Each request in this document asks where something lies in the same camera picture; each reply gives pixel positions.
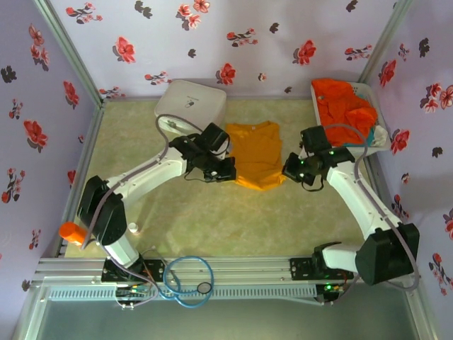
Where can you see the yellow-orange t-shirt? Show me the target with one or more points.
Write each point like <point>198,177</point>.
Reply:
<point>255,156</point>

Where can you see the bright orange t-shirt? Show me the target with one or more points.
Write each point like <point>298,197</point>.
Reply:
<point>339,106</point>

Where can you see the white plastic box with lid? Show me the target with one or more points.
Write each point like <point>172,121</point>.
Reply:
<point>191,99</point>

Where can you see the teal garment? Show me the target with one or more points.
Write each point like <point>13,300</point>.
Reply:
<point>368,140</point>

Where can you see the white garment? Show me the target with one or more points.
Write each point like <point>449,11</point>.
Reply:
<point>381,134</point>

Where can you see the white plastic laundry basket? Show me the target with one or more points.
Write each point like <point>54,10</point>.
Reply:
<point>369,93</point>

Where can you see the small white bottle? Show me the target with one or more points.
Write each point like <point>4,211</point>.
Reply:
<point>134,228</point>

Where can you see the orange bottle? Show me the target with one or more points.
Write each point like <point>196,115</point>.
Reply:
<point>72,233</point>

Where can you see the grey metal panel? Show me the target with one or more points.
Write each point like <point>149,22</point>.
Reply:
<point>247,322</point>

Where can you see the aluminium frame post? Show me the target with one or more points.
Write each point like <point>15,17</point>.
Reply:
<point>385,39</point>
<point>67,46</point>

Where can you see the aluminium frame side rail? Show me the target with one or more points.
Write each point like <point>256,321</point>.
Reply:
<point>85,156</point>

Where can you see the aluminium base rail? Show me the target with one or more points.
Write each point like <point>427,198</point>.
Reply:
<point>247,269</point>

